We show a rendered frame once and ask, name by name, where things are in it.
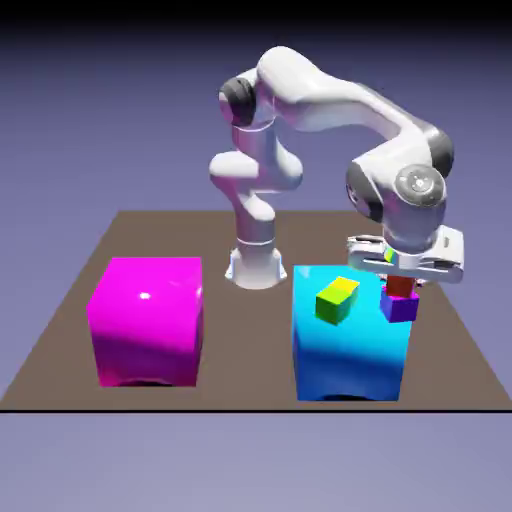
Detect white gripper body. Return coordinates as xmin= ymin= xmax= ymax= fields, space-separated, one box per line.
xmin=346 ymin=224 xmax=466 ymax=285

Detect large cyan box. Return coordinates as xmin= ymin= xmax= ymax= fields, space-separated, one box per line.
xmin=292 ymin=264 xmax=414 ymax=403

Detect small green cube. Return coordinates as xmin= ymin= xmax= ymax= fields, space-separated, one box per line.
xmin=314 ymin=276 xmax=361 ymax=326

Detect small purple cube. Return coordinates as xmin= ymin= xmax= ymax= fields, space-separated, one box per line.
xmin=379 ymin=286 xmax=421 ymax=324

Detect small red cube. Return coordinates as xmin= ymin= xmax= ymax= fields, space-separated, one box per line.
xmin=386 ymin=274 xmax=415 ymax=299

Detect large magenta box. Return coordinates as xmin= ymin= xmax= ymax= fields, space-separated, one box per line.
xmin=86 ymin=256 xmax=204 ymax=388

